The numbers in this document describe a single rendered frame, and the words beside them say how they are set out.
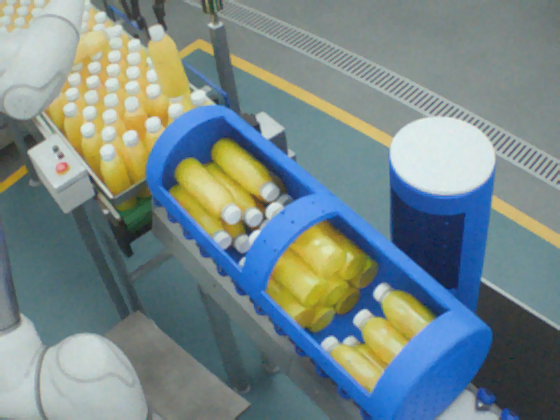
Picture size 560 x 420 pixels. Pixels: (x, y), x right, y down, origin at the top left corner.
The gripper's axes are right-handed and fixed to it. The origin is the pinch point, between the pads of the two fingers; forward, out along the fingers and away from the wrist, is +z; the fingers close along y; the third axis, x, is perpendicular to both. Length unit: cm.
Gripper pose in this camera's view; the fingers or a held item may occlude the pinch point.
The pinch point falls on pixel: (152, 22)
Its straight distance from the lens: 189.3
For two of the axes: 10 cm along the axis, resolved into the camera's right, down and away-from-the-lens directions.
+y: 8.0, -5.5, 2.5
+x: -5.7, -5.5, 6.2
